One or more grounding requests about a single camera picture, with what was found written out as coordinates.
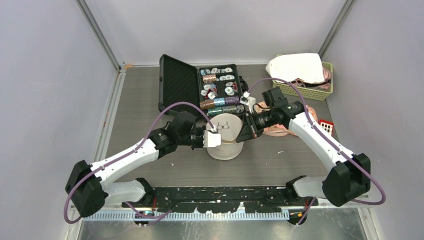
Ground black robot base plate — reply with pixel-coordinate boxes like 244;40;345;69
130;186;313;214

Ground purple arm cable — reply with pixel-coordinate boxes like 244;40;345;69
62;101;218;227
246;77;387;226

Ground black poker chip case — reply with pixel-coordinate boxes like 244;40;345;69
158;54;249;118

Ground white bra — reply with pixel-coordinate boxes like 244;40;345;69
265;53;325;84

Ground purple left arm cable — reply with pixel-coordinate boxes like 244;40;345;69
62;101;218;227

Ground floral mesh laundry bag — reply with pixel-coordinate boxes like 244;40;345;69
256;100;319;138

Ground pink bras in basket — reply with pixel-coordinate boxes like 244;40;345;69
291;67;332;91

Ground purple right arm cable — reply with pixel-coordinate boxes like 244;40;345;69
246;77;387;226

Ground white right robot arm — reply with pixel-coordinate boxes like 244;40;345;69
236;87;371;207

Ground green plastic basket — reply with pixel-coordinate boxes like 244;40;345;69
273;61;334;101

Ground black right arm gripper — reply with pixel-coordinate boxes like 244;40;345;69
237;108;276;142

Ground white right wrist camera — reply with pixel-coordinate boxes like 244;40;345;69
239;91;256;113

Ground aluminium frame rail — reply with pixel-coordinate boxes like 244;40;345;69
75;0;121;71

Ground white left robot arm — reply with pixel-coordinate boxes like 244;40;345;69
63;112;221;223

